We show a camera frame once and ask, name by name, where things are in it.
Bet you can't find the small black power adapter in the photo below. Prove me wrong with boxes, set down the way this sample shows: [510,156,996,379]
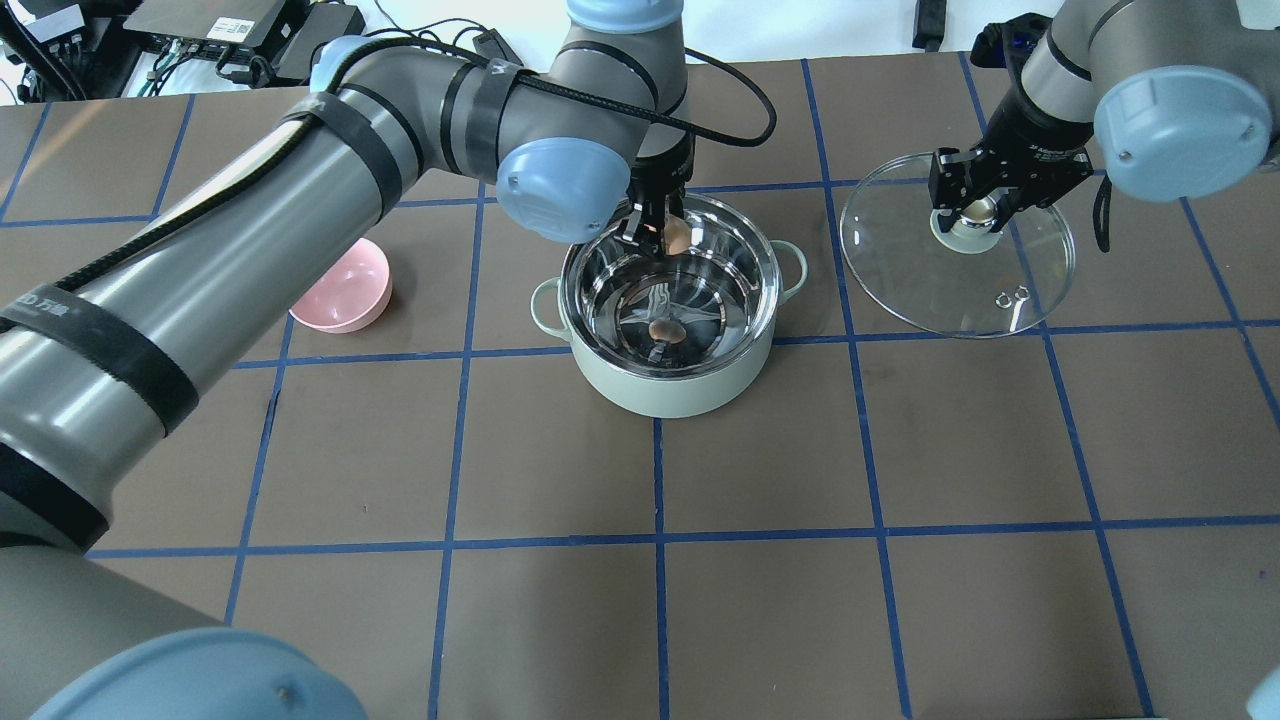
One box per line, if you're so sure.
[911,0,948,53]

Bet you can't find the brown egg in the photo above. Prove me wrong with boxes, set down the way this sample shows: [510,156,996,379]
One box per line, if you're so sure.
[663,215,692,256]

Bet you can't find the glass pot lid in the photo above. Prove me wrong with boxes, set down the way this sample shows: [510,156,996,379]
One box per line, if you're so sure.
[840,154,1076,340]

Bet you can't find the brown gridded table mat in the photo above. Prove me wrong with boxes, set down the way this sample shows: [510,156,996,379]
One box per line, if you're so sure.
[0,50,1280,720]

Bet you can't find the black power adapter brick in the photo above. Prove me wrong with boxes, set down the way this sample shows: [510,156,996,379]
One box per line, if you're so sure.
[123,1,310,56]

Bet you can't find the pink plastic bowl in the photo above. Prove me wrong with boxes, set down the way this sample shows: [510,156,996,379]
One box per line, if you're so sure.
[288,237,394,334]

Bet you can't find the pale green steel pot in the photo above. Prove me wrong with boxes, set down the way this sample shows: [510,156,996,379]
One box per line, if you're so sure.
[529,193,809,419]

